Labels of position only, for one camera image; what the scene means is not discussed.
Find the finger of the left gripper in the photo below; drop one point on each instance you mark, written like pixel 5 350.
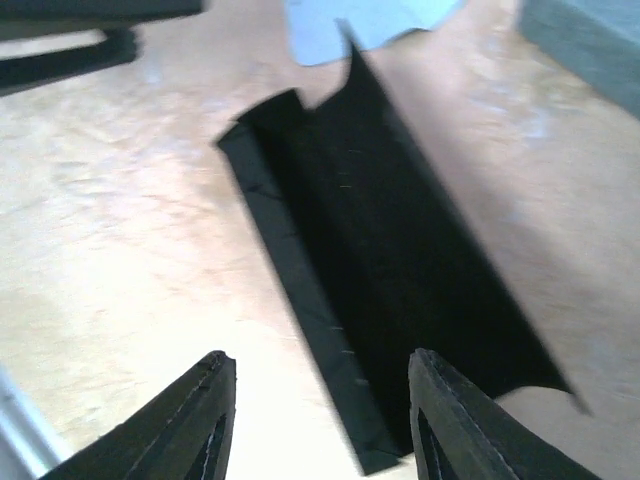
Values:
pixel 99 9
pixel 120 46

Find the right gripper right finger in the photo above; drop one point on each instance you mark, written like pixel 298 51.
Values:
pixel 458 432

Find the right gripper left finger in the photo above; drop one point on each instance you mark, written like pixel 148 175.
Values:
pixel 185 432

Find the light blue cloth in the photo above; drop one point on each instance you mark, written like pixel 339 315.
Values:
pixel 317 27

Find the black glasses case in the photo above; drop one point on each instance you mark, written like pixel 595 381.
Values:
pixel 376 260

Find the blue-grey glasses case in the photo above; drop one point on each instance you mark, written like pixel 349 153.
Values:
pixel 596 40

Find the aluminium rail frame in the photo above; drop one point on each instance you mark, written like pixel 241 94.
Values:
pixel 29 447

